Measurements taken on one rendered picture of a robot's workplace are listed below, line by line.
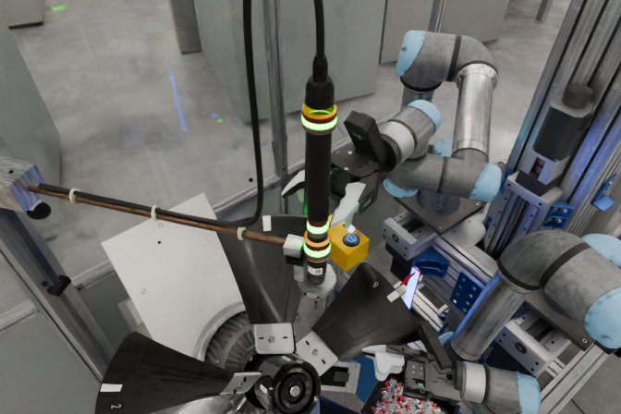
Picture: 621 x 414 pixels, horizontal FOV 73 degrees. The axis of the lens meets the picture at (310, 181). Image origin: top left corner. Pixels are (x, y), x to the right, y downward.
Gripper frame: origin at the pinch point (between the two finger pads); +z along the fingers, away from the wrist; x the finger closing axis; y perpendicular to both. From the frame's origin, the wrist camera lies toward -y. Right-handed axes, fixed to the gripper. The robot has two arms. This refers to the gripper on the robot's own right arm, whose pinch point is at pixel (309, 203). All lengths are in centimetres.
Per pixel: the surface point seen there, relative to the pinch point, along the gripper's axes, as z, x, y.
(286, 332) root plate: 2.4, 4.6, 39.1
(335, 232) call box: -41, 24, 59
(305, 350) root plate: -0.5, 1.7, 47.9
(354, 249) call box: -39, 15, 59
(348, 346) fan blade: -7.4, -5.2, 47.4
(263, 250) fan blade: -4.2, 16.6, 28.1
